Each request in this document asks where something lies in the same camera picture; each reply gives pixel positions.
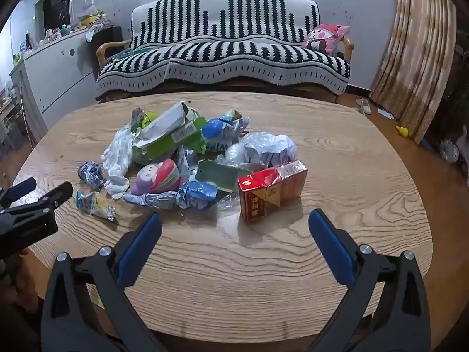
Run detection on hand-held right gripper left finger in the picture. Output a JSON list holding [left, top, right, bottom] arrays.
[[41, 213, 173, 352]]

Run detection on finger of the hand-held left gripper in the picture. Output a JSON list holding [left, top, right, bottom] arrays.
[[0, 177, 38, 207], [0, 181, 74, 225]]

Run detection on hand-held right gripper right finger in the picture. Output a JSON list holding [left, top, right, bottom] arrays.
[[308, 208, 431, 352]]

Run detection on small white snack wrapper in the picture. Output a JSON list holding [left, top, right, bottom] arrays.
[[76, 191, 118, 223]]

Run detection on person's left hand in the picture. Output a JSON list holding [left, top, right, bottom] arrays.
[[10, 247, 40, 314]]

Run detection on crumpled foil ball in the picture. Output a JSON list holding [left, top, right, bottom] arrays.
[[77, 161, 105, 190]]

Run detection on cluttered low shelf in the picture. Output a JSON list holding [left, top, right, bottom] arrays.
[[0, 81, 23, 151]]

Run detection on pink squishy toy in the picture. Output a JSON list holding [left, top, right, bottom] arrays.
[[131, 159, 180, 196]]

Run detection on white tissue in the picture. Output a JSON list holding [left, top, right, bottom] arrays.
[[101, 125, 138, 199]]

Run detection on silver blue foil wrapper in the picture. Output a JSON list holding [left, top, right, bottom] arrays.
[[123, 181, 220, 211]]

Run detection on red carton box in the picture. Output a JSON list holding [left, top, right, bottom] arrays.
[[237, 160, 308, 223]]

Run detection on silver foil strip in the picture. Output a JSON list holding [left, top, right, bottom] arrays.
[[177, 145, 200, 186]]

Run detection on green snack bag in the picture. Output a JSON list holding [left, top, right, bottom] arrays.
[[131, 102, 208, 165]]

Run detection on green flat card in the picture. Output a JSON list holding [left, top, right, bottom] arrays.
[[196, 159, 253, 193]]

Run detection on clear crumpled plastic wrap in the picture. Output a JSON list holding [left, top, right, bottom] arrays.
[[244, 132, 298, 169]]

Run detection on white cabinet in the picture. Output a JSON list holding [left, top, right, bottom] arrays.
[[9, 27, 101, 133]]

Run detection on blue white wipes packet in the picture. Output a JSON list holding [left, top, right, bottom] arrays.
[[201, 116, 250, 153]]

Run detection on assorted small toys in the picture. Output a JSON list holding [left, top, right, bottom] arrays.
[[13, 7, 111, 63]]

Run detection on wooden sofa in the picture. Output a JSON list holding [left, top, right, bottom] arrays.
[[95, 0, 356, 104]]

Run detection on teal book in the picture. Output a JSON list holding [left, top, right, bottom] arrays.
[[115, 46, 154, 59]]

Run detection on beige patterned curtain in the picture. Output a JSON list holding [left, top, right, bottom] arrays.
[[369, 0, 458, 145]]

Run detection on pink cartoon cushion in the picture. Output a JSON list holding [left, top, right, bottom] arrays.
[[301, 24, 351, 55]]

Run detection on dark framed wall panel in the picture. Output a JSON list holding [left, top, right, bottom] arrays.
[[35, 0, 71, 33]]

